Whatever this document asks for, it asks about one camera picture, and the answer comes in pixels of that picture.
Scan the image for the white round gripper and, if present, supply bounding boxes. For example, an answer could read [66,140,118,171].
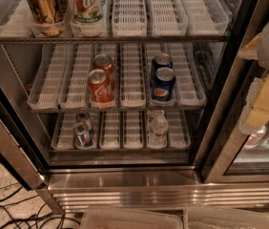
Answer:
[238,22,269,135]

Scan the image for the blue pepsi can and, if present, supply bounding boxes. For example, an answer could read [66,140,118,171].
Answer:
[152,67,176,101]
[152,52,173,73]

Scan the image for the red can behind glass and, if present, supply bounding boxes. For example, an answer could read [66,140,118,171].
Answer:
[244,126,267,149]

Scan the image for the rear red Coca-Cola can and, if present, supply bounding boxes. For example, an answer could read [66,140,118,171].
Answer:
[93,53,114,79]

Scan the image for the red coca-cola can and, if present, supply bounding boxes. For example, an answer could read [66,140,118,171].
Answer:
[93,53,114,79]
[88,69,114,104]

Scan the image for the front red Coca-Cola can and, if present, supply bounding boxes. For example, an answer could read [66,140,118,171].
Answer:
[88,69,114,104]

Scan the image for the rear silver blue can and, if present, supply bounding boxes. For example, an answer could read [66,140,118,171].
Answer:
[76,112,93,131]

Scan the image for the silver blue can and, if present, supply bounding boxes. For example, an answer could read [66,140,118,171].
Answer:
[76,112,93,131]
[73,122,92,149]

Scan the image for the white green 7UP can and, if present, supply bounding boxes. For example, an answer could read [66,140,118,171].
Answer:
[71,0,103,24]

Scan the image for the front silver blue can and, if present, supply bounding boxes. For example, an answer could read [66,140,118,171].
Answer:
[73,122,92,149]

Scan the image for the gold brown soda can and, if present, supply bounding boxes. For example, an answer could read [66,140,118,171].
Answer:
[27,0,63,36]

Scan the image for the steel fridge door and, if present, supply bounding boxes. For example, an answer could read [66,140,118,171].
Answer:
[0,63,50,190]

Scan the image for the clear plastic water bottle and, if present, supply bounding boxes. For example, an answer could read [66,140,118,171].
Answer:
[149,114,168,149]

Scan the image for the right clear plastic bin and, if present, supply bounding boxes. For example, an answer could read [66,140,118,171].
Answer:
[183,206,269,229]

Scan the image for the clear plastic bin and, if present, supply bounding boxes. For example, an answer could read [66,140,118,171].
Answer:
[183,206,269,229]
[79,206,183,229]

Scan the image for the left clear plastic bin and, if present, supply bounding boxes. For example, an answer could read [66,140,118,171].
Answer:
[79,206,183,229]

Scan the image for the bottom wire fridge shelf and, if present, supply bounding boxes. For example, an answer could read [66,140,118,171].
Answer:
[50,147,189,155]

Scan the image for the wire fridge shelf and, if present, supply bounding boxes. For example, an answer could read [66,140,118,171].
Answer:
[50,147,189,155]
[28,106,204,114]
[0,35,229,45]

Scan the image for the top wire fridge shelf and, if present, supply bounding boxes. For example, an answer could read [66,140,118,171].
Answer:
[0,35,229,45]

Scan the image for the middle wire fridge shelf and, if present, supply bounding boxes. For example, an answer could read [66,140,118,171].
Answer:
[28,106,204,114]

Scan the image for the black floor cables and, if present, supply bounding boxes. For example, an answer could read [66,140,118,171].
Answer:
[0,161,81,229]

